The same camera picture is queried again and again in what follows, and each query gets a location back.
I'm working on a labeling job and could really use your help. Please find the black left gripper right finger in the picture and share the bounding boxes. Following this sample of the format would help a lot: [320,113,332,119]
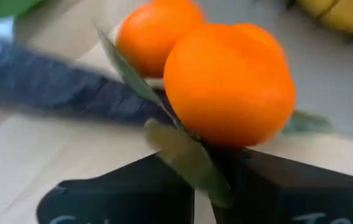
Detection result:
[209,147,353,224]

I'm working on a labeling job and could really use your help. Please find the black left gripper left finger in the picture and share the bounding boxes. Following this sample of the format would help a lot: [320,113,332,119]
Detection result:
[36,154,196,224]

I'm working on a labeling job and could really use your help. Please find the green bean bundle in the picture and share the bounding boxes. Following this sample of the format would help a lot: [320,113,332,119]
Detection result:
[0,0,45,37]

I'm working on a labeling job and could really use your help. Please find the yellow starfruit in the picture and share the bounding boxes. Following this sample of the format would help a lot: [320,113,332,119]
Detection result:
[296,0,353,40]

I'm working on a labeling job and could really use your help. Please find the orange tangerine cluster with leaves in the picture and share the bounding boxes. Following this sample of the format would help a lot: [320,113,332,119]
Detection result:
[95,0,334,208]

